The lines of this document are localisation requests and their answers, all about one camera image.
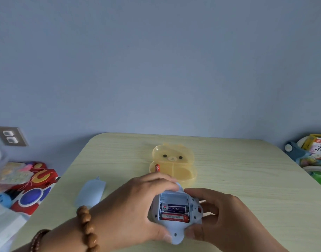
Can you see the person's left hand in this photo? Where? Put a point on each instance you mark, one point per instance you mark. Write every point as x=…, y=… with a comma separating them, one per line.
x=123, y=215

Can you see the person's right hand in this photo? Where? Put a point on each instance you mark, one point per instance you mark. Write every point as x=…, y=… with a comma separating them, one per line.
x=236, y=228

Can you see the blue battery cover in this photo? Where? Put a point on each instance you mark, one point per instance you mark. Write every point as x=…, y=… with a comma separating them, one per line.
x=91, y=192

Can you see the red battery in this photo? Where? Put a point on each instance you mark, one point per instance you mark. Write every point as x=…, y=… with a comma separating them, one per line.
x=175, y=218
x=157, y=168

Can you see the dark blue battery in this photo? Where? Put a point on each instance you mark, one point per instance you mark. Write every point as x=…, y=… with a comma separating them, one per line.
x=175, y=208

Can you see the light blue animal toy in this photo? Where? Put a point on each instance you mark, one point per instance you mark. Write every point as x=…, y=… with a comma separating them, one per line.
x=176, y=199

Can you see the yellow bear storage box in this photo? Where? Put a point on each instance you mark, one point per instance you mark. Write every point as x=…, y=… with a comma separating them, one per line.
x=176, y=157

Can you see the red blue round toy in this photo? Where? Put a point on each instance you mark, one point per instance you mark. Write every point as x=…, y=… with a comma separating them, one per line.
x=35, y=194

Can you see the white plastic tray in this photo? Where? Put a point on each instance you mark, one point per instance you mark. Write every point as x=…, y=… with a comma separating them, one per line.
x=316, y=169

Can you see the colourful picture book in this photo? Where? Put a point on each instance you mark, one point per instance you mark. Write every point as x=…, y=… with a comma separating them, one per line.
x=316, y=149

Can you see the white tissue pack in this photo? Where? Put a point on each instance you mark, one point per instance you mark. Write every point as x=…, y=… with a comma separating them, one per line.
x=7, y=228

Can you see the grey wall outlet white covers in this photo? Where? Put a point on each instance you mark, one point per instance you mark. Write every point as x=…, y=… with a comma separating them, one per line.
x=10, y=136

